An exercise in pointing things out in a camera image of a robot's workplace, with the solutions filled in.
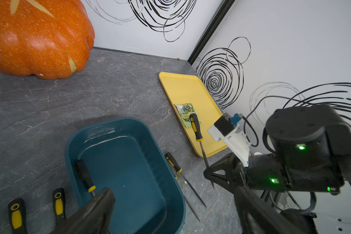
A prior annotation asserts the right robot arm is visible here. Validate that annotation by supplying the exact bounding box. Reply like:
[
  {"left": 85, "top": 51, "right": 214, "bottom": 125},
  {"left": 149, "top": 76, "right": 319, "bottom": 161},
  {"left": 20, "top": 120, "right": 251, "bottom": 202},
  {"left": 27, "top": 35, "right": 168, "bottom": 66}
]
[{"left": 204, "top": 104, "right": 351, "bottom": 234}]

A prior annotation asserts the orange pumpkin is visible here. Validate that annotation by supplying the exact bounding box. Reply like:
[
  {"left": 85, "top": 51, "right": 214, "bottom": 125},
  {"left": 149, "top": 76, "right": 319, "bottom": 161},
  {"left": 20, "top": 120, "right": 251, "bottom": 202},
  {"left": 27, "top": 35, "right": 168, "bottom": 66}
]
[{"left": 0, "top": 1, "right": 95, "bottom": 80}]

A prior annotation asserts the black yellow file tool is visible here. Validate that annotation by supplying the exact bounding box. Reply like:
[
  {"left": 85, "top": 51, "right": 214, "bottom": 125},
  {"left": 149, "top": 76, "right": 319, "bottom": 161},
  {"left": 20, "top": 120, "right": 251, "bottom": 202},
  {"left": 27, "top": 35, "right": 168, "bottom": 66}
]
[{"left": 52, "top": 188, "right": 66, "bottom": 228}]

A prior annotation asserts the teal plastic storage box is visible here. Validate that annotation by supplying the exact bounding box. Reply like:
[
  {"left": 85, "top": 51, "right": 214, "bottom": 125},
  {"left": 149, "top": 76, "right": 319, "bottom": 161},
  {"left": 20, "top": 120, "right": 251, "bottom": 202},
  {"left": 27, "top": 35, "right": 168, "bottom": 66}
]
[{"left": 65, "top": 118, "right": 186, "bottom": 234}]

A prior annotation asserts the yellow plastic tray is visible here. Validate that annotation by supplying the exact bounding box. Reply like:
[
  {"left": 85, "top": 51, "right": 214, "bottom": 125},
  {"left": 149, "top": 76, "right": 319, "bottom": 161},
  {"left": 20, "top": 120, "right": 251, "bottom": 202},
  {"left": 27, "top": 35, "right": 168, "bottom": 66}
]
[{"left": 159, "top": 72, "right": 227, "bottom": 157}]

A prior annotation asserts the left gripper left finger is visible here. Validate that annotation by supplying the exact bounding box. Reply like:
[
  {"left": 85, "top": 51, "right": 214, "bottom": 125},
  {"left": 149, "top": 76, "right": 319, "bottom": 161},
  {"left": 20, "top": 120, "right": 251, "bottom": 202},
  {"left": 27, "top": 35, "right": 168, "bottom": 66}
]
[{"left": 52, "top": 188, "right": 116, "bottom": 234}]

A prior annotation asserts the green snack packet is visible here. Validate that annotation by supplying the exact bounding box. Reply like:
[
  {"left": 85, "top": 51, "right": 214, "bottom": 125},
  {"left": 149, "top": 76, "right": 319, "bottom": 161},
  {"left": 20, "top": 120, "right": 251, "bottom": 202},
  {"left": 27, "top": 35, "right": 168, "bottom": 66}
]
[{"left": 175, "top": 103, "right": 196, "bottom": 128}]

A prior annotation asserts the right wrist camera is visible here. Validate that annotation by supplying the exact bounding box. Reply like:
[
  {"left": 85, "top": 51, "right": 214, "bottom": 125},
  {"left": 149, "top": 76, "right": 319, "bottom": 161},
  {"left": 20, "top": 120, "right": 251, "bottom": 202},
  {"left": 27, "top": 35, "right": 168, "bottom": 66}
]
[{"left": 208, "top": 113, "right": 251, "bottom": 167}]

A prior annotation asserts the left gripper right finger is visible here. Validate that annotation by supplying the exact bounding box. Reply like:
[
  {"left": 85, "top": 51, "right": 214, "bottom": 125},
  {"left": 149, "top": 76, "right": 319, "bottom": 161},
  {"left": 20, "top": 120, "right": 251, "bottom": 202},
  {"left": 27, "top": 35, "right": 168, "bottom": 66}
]
[{"left": 234, "top": 187, "right": 303, "bottom": 234}]

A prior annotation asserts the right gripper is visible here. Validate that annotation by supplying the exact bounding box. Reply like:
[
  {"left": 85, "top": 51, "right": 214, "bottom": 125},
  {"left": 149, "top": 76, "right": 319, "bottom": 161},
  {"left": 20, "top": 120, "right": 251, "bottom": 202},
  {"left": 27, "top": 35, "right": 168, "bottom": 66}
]
[{"left": 203, "top": 153, "right": 249, "bottom": 194}]

